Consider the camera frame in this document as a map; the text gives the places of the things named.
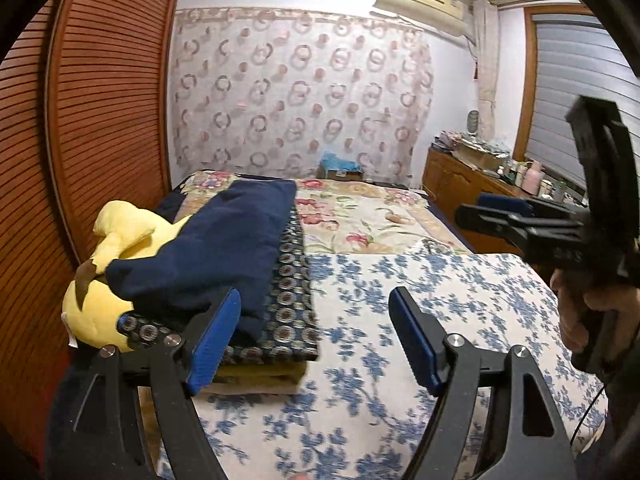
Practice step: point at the blue floral bed sheet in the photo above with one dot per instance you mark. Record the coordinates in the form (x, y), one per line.
(350, 410)

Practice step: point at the brown louvered wardrobe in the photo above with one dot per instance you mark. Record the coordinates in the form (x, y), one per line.
(100, 110)

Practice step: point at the person's right hand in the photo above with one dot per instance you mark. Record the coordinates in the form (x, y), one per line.
(570, 310)

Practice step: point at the sheer circle-patterned curtain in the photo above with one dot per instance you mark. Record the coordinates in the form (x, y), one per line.
(300, 85)

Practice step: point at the dark circle-patterned pillow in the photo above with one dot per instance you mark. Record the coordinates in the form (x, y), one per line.
(290, 300)

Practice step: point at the blue plastic bag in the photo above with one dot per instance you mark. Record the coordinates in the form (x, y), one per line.
(337, 165)

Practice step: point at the tied beige side curtain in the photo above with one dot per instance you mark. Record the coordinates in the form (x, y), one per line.
(485, 60)

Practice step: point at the navy blue printed T-shirt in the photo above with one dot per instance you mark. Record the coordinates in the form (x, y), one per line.
(210, 250)

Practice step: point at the small white desk fan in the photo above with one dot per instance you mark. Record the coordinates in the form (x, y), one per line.
(474, 122)

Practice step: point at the pink thermos jug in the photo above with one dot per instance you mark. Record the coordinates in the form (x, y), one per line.
(532, 177)

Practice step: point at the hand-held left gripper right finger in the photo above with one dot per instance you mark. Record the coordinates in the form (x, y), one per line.
(415, 340)

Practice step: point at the grey window blind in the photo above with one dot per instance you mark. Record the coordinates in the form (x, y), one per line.
(565, 85)

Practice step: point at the pink floral quilt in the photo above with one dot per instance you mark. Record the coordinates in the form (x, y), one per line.
(360, 220)

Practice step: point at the wooden sideboard cabinet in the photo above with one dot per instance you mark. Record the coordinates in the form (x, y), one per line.
(450, 180)

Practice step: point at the open cardboard box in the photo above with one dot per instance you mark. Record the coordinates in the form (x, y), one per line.
(480, 159)

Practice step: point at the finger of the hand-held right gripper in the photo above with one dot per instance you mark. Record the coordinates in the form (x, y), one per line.
(500, 222)
(505, 205)

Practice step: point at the yellow plush toy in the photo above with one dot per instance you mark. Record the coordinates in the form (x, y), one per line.
(90, 310)

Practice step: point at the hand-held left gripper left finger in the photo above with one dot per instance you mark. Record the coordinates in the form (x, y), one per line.
(212, 345)

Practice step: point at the yellow folded cloth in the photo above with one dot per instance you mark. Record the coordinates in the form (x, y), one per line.
(265, 377)

